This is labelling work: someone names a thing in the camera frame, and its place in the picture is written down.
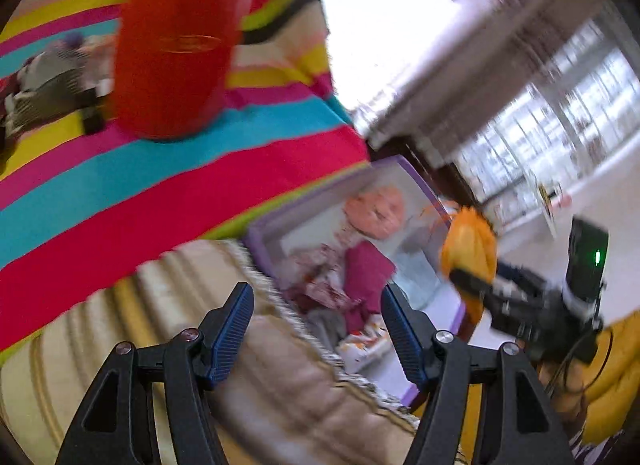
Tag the rainbow striped cloth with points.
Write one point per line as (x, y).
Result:
(125, 205)

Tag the orange pouch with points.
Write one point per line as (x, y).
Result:
(470, 245)

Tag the purple rimmed box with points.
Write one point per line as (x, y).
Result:
(300, 240)

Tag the white framed glass doors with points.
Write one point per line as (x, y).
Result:
(560, 110)

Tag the yellow cloth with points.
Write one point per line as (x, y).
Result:
(615, 370)

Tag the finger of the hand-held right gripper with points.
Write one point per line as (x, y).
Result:
(512, 271)
(472, 280)

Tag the maroon pouch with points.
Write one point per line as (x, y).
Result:
(365, 270)

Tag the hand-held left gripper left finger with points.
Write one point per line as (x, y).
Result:
(232, 330)

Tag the red lidded jar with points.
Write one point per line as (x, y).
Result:
(175, 70)

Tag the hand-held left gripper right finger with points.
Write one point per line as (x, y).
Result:
(402, 340)

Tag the red patterned pouch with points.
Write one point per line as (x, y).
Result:
(320, 285)

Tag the beige striped fuzzy towel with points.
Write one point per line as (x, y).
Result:
(280, 395)

